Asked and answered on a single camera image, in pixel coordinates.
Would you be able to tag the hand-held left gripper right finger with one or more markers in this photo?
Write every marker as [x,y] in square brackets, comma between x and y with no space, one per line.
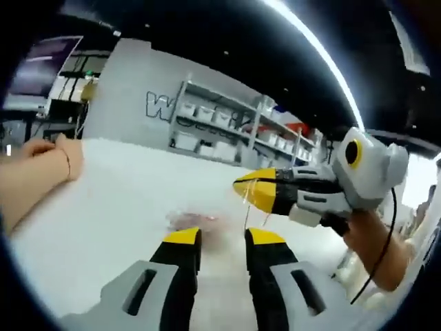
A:
[310,300]

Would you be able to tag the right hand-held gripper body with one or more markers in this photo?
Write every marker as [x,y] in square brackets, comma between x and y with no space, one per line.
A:
[375,172]

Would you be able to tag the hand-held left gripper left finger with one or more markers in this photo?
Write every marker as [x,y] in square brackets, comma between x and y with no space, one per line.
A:
[138,296]

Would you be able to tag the clear resealable bag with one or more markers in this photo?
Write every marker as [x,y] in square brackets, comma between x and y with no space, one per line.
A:
[193,219]

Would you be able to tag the brown paper bag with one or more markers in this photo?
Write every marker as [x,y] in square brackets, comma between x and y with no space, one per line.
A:
[90,90]

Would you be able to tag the person's right hand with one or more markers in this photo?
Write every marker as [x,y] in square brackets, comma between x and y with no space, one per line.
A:
[368,231]

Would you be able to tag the grey metal shelf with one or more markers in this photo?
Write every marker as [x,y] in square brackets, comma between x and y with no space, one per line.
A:
[257,138]

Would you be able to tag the row of white storage bins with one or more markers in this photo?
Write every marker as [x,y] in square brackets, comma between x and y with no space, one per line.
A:
[203,113]

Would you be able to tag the ceiling light strip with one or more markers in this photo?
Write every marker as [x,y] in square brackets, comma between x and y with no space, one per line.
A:
[320,51]

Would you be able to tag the black equipment box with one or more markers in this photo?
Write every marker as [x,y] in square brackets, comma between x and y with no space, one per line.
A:
[63,110]

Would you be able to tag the dark monitor screen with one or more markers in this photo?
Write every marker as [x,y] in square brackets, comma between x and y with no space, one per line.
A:
[38,69]

